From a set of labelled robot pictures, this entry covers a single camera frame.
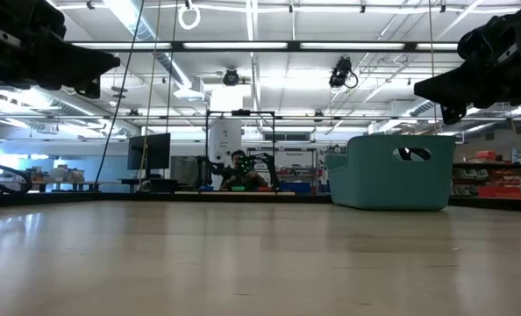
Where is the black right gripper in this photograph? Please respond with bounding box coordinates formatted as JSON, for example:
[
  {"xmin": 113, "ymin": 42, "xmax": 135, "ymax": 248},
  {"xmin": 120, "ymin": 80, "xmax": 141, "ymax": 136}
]
[{"xmin": 413, "ymin": 0, "xmax": 521, "ymax": 126}]

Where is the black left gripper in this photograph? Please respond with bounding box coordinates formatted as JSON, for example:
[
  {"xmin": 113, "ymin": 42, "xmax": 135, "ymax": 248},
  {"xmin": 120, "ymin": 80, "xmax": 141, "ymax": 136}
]
[{"xmin": 0, "ymin": 0, "xmax": 122, "ymax": 100}]

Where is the dark background monitor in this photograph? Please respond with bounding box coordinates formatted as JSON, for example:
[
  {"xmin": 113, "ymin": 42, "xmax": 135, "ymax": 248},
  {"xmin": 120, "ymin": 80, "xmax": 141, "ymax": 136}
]
[{"xmin": 126, "ymin": 132, "xmax": 173, "ymax": 182}]

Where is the shelf with red items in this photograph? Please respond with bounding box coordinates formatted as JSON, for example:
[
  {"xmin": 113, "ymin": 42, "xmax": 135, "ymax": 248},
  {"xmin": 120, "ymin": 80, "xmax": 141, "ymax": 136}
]
[{"xmin": 451, "ymin": 148, "xmax": 521, "ymax": 199}]

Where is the teal plastic bin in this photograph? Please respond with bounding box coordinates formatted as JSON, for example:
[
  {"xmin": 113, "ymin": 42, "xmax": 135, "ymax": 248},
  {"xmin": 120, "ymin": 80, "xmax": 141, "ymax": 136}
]
[{"xmin": 325, "ymin": 133, "xmax": 458, "ymax": 212}]

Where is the black ceiling dome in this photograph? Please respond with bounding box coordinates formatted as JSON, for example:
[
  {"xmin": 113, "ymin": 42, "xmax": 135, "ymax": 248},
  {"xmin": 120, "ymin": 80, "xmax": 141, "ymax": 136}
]
[{"xmin": 222, "ymin": 67, "xmax": 241, "ymax": 88}]

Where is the white cylinder column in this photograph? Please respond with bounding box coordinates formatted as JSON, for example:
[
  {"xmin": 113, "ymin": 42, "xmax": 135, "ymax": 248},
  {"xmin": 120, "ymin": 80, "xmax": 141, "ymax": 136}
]
[{"xmin": 208, "ymin": 118, "xmax": 244, "ymax": 167}]

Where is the blue background bin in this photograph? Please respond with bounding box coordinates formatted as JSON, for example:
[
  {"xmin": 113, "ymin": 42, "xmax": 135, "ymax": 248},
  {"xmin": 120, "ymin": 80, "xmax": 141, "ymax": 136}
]
[{"xmin": 279, "ymin": 181, "xmax": 312, "ymax": 195}]

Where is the person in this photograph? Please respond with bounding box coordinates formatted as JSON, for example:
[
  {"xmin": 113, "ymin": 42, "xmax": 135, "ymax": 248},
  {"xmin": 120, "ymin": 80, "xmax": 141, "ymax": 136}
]
[{"xmin": 219, "ymin": 149, "xmax": 269, "ymax": 191}]

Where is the black hanging cable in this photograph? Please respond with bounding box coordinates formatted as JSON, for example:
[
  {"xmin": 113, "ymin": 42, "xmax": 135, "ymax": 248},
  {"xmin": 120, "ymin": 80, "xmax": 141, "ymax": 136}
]
[{"xmin": 94, "ymin": 0, "xmax": 146, "ymax": 190}]

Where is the white hanging cable loop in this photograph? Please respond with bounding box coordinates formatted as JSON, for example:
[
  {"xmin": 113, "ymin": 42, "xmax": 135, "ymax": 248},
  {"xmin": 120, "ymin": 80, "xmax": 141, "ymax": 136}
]
[{"xmin": 177, "ymin": 0, "xmax": 202, "ymax": 32}]

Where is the black overhead camera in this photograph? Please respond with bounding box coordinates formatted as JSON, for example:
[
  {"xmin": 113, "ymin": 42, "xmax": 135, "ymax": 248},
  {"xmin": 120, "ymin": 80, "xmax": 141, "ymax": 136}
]
[{"xmin": 328, "ymin": 55, "xmax": 360, "ymax": 90}]

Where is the black aluminium table frame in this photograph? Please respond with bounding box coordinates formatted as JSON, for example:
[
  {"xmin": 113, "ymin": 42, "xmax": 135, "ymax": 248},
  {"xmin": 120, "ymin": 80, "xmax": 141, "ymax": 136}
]
[{"xmin": 0, "ymin": 190, "xmax": 521, "ymax": 214}]

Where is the black background robot frame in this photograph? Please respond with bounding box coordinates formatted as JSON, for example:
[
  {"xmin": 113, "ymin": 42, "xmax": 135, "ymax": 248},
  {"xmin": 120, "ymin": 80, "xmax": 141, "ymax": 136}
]
[{"xmin": 196, "ymin": 109, "xmax": 282, "ymax": 191}]

